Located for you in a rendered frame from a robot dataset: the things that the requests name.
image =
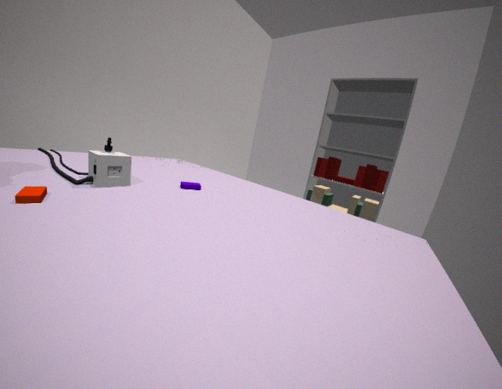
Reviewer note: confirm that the white power cube with black cables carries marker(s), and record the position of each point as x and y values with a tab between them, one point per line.
106	170

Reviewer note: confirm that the flat orange-red block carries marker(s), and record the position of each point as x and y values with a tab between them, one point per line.
31	195

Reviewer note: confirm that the small purple block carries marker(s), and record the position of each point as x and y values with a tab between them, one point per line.
188	185

